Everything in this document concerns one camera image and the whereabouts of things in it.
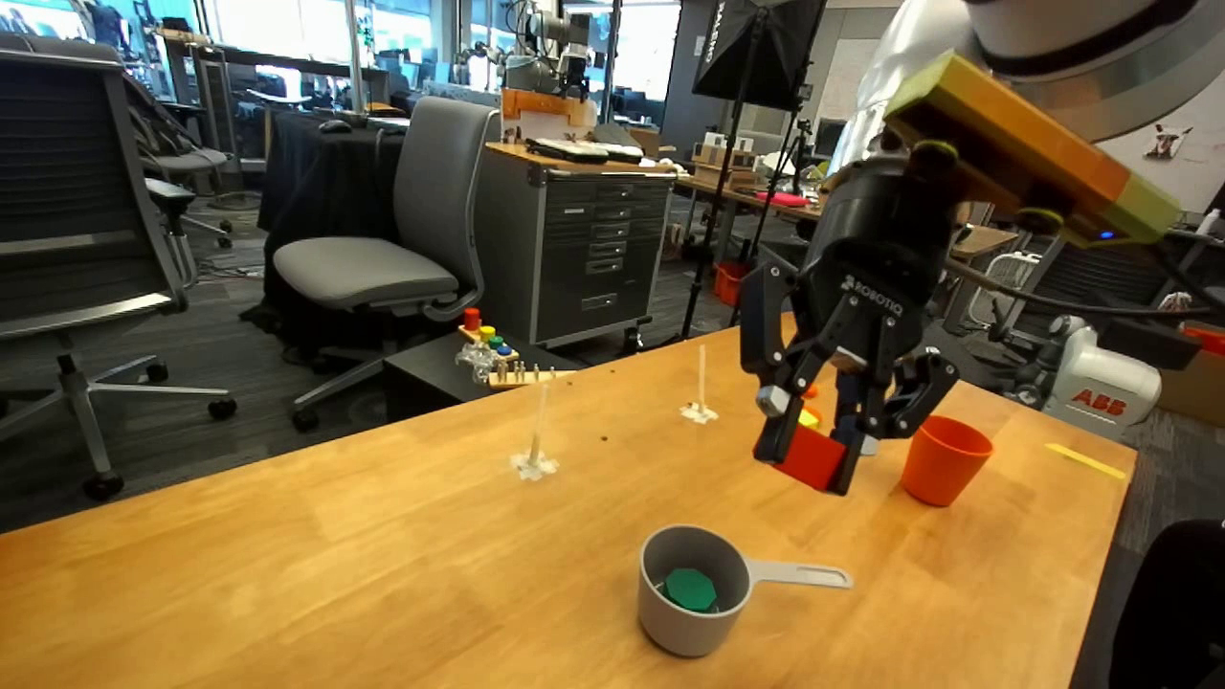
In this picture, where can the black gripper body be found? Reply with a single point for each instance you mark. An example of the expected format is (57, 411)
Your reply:
(894, 233)

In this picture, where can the yellow tape strip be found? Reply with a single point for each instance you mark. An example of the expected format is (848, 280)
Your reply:
(1083, 461)

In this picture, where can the thin white peg stand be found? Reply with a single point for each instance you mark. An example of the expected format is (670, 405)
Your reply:
(533, 464)
(699, 416)

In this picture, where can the red bin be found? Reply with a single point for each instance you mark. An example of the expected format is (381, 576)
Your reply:
(724, 285)

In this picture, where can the black mesh office chair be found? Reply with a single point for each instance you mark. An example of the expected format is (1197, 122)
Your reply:
(76, 192)

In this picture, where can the colourful stacking toy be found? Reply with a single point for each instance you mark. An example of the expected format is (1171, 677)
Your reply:
(492, 351)

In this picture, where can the orange white box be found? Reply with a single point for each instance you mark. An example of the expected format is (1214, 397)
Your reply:
(548, 118)

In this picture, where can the white ABB robot base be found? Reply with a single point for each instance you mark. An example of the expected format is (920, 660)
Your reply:
(1097, 405)

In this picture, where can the yellow cube block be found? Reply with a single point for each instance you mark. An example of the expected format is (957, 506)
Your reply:
(809, 419)

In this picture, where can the grey drawer cabinet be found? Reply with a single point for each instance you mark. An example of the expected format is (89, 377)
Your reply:
(574, 256)

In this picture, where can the orange plastic cup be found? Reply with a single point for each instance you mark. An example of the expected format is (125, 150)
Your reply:
(941, 464)

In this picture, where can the dark low side table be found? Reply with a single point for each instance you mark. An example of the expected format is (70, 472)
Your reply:
(427, 370)

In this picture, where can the person in dark clothes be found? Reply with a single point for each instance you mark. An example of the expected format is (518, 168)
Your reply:
(1171, 615)

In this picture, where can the black draped jacket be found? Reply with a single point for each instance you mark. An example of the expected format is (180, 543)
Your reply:
(326, 178)

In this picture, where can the orange cube block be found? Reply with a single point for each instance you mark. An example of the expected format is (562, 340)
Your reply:
(809, 457)

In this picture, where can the black light stand pole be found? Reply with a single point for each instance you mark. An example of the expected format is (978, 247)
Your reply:
(722, 206)

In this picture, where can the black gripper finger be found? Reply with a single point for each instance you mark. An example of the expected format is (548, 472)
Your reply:
(901, 397)
(783, 345)

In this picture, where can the grey padded office chair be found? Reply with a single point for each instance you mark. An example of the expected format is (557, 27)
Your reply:
(370, 271)

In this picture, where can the black softbox light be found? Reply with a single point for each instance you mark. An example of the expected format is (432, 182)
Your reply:
(760, 53)

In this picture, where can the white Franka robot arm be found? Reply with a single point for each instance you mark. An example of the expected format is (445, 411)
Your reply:
(1124, 79)

